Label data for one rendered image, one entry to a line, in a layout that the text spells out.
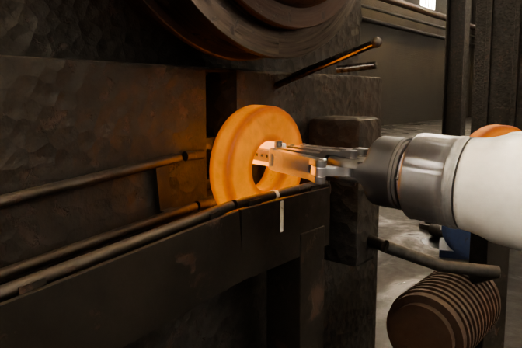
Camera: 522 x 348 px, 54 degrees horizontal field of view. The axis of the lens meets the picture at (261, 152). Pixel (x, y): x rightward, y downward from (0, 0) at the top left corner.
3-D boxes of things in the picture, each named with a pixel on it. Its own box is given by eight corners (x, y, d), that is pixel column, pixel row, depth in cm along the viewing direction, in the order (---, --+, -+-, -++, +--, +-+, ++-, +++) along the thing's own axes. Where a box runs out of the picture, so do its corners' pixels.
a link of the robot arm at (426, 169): (478, 220, 53) (422, 210, 57) (486, 133, 52) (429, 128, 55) (447, 239, 46) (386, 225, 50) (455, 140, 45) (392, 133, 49)
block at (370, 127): (301, 256, 87) (303, 116, 84) (326, 245, 93) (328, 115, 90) (356, 270, 80) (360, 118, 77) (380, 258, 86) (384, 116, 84)
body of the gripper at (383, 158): (391, 217, 50) (312, 200, 56) (425, 203, 56) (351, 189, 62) (396, 141, 49) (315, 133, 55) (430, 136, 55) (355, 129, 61)
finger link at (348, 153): (358, 185, 56) (352, 186, 55) (276, 171, 63) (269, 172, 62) (360, 150, 56) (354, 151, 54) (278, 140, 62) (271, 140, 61)
